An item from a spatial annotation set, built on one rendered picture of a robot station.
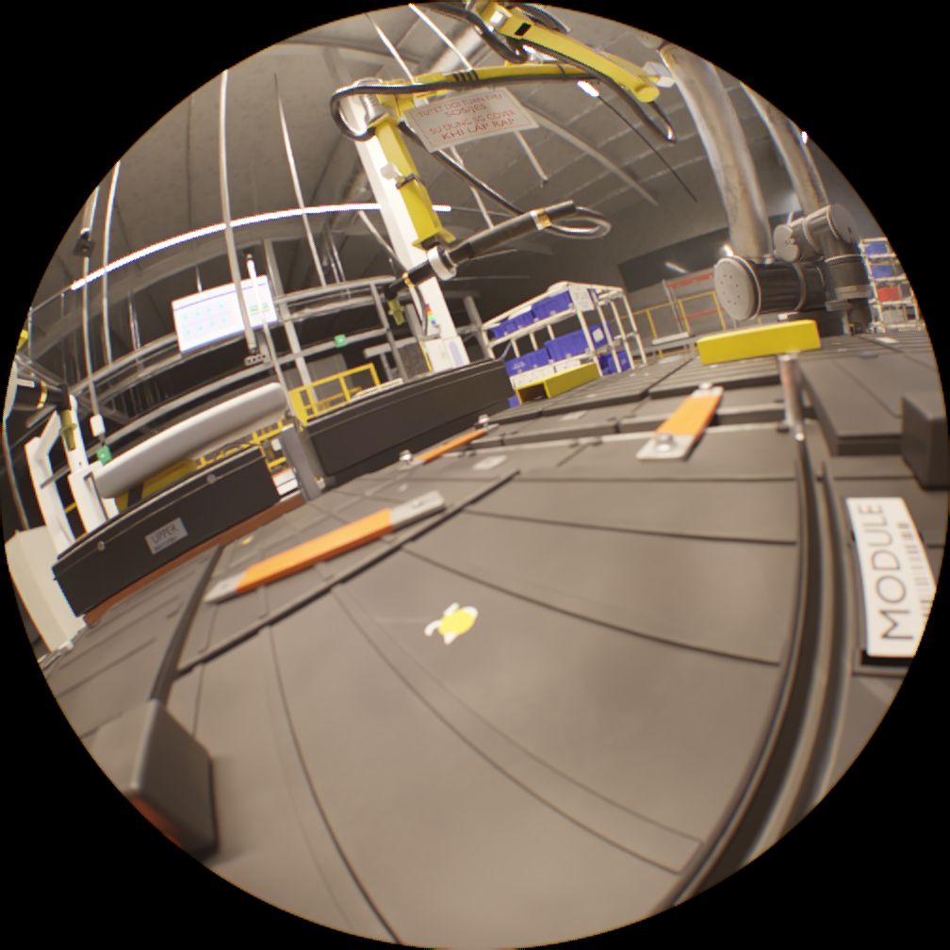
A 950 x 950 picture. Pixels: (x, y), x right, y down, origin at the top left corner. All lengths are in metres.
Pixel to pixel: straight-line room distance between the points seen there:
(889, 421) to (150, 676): 0.28
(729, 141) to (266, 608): 1.20
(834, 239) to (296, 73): 10.41
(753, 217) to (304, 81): 10.33
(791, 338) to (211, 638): 0.53
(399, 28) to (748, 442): 10.35
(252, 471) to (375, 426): 0.21
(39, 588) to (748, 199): 6.86
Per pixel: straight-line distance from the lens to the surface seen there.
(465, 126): 1.10
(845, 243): 0.97
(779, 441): 0.18
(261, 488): 0.50
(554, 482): 0.15
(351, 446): 0.52
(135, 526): 0.54
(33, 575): 6.04
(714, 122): 1.14
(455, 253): 0.80
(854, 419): 0.15
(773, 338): 0.44
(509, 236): 0.78
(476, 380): 0.66
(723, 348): 0.44
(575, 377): 0.58
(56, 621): 6.04
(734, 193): 1.12
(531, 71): 1.36
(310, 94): 10.98
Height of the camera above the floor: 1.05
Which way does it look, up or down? 14 degrees down
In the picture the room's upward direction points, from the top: 20 degrees counter-clockwise
